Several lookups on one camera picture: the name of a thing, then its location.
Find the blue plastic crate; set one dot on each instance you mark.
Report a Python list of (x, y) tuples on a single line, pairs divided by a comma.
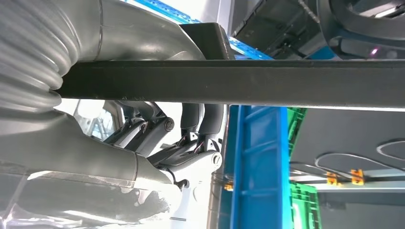
[(259, 164)]

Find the green plastic crate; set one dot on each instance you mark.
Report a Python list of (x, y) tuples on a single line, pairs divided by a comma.
[(296, 126), (303, 208)]

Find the orange clamp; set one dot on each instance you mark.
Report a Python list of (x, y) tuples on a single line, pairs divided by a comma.
[(357, 177), (332, 179)]

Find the grey grooved panel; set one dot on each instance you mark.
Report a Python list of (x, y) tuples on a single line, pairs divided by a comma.
[(348, 136)]

